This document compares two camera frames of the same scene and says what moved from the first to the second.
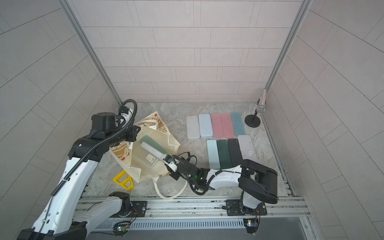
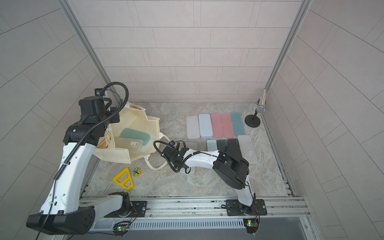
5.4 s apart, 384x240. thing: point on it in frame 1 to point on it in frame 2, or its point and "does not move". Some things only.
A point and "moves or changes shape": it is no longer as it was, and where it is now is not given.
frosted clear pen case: [145, 156] moves or changes shape
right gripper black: [173, 173] to [175, 163]
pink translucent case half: [217, 125] does not move
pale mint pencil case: [205, 127] does not move
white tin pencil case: [247, 148] does not move
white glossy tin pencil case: [193, 128] does not move
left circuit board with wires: [120, 228] does not move
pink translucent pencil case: [227, 125] does not move
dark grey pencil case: [236, 155] does not move
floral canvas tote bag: [129, 153] moves or changes shape
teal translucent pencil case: [237, 123] does not move
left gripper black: [133, 132] to [116, 118]
